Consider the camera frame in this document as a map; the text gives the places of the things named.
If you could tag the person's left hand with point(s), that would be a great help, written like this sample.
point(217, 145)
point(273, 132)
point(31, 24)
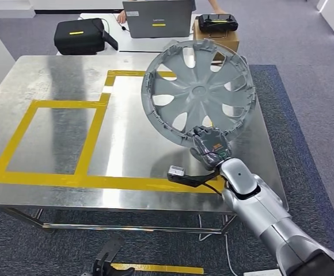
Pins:
point(217, 7)

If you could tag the dark left robot hand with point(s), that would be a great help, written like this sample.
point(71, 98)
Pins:
point(121, 272)

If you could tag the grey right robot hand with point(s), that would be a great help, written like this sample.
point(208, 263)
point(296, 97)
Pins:
point(211, 150)

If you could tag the person's right hand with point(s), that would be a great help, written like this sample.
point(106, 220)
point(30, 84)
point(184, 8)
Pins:
point(122, 17)

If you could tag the silver plastic wheel cover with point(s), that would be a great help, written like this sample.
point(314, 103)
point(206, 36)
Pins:
point(199, 91)

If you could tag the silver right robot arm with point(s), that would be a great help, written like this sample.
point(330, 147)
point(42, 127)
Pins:
point(259, 205)

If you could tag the stainless steel workbench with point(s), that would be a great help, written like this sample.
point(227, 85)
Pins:
point(40, 76)

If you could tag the yellow tape on workbench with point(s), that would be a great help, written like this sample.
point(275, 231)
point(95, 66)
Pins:
point(92, 141)

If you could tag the black handheld controller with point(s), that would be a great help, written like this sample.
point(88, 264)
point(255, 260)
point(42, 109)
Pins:
point(218, 23)

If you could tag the white desk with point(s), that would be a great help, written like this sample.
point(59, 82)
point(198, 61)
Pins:
point(138, 43)

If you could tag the brown cardboard box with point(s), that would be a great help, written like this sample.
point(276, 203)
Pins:
point(230, 41)

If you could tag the grey laptop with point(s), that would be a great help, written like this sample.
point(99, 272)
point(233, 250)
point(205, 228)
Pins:
point(158, 19)

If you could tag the yellow floor tape square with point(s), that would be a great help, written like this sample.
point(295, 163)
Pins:
point(161, 268)

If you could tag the black carrying case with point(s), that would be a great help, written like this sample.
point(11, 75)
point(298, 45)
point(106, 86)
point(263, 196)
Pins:
point(79, 36)

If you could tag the white power strip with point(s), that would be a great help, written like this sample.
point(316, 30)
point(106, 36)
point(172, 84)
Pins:
point(262, 272)

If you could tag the white low plinth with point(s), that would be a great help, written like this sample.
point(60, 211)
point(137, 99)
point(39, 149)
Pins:
point(8, 8)

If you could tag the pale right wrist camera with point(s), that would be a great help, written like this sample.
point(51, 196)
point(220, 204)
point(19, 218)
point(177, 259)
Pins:
point(176, 172)

